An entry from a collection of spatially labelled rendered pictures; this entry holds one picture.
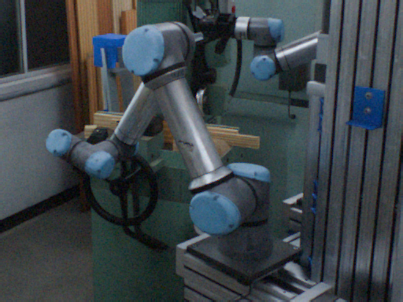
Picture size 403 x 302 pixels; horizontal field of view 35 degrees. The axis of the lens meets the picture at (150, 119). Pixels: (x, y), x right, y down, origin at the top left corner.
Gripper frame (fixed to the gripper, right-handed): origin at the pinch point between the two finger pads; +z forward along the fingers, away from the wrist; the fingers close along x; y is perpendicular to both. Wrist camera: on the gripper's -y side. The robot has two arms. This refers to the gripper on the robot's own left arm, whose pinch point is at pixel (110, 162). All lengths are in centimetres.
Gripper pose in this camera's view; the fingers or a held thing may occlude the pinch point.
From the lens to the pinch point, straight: 207.5
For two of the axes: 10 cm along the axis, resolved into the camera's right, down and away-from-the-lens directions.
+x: 9.1, 1.0, -4.1
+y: -2.0, 9.5, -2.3
